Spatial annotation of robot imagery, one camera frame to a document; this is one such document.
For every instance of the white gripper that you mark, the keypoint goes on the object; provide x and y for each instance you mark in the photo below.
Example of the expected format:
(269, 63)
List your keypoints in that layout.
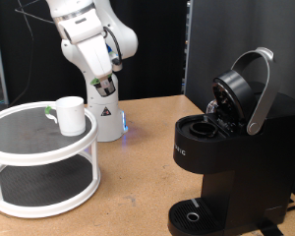
(96, 57)

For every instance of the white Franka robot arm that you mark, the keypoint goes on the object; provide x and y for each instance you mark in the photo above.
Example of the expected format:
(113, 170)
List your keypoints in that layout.
(101, 105)

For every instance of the black Keurig coffee machine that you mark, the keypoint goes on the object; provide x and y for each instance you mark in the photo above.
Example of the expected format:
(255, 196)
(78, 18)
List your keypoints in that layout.
(252, 170)

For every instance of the black backdrop curtain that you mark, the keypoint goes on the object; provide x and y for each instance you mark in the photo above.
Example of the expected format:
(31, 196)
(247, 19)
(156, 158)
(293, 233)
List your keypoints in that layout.
(154, 49)

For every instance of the white two-tier turntable rack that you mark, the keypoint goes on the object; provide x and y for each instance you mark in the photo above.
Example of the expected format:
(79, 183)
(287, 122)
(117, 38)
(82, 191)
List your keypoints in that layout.
(29, 131)

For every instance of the dark grey partition panel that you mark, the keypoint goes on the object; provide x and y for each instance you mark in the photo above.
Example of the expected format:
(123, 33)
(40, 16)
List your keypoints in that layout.
(226, 29)

